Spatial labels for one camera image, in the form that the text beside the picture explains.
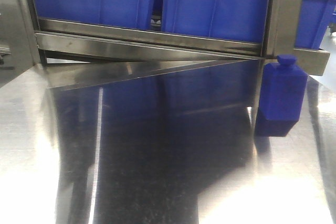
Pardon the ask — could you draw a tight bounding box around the blue bottle-shaped part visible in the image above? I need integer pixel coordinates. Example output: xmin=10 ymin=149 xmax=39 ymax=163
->
xmin=255 ymin=55 xmax=308 ymax=137

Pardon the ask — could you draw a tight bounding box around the blue plastic bin middle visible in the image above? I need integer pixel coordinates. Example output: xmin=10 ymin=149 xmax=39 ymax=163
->
xmin=161 ymin=0 xmax=268 ymax=43

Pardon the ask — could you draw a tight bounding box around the blue plastic bin right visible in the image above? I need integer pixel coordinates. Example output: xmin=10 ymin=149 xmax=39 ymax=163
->
xmin=295 ymin=0 xmax=335 ymax=50

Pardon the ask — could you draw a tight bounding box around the stainless steel shelf frame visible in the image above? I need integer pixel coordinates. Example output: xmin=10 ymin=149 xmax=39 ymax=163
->
xmin=22 ymin=0 xmax=330 ymax=75

